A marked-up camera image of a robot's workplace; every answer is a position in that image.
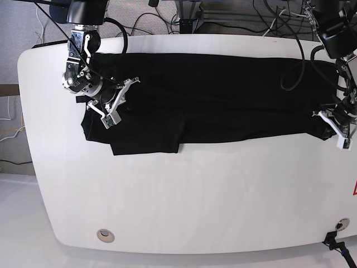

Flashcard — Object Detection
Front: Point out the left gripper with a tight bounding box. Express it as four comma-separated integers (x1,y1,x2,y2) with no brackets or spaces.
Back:
312,103,356,139

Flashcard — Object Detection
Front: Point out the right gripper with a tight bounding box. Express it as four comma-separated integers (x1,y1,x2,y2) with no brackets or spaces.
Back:
86,77,140,117

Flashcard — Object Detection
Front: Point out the black T-shirt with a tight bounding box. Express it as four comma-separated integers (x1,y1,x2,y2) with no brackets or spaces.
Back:
81,54,336,155

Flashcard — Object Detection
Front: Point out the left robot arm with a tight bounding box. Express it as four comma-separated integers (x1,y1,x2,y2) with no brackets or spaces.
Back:
303,1,356,141

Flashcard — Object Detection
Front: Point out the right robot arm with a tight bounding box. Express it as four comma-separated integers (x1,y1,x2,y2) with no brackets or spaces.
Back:
62,1,138,121

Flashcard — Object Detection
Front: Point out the black flat bar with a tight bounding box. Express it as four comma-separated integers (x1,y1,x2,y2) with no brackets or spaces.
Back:
32,40,67,49

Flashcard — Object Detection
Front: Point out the red warning triangle sticker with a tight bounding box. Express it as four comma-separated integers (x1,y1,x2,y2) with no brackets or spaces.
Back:
353,181,357,196

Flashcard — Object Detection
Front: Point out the round dark stand base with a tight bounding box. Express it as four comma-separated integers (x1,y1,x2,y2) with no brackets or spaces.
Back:
49,1,70,24

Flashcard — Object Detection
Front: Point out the silver table grommet right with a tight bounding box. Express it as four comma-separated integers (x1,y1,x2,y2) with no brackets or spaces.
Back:
335,218,350,232

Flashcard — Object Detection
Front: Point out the silver table grommet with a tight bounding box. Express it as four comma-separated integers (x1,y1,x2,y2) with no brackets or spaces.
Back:
335,218,350,232
97,229,115,243

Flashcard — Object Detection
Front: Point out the silver table grommet left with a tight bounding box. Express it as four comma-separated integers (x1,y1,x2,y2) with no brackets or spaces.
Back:
97,229,115,243

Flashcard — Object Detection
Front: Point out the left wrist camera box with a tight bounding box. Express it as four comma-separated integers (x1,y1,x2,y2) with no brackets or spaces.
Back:
337,136,353,150

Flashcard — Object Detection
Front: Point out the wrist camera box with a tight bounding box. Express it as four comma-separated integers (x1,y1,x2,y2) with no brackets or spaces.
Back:
337,136,353,150
101,112,122,129

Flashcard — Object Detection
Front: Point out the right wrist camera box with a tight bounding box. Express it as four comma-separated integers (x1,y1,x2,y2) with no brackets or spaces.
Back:
101,112,122,129

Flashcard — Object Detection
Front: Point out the white cable on floor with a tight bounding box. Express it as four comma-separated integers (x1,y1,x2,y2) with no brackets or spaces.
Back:
0,95,19,121

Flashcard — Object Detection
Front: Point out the metal frame post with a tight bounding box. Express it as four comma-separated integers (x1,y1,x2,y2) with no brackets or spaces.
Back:
175,1,203,34

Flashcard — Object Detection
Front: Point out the black clamp with cable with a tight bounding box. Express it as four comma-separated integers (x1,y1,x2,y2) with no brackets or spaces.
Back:
322,231,356,268

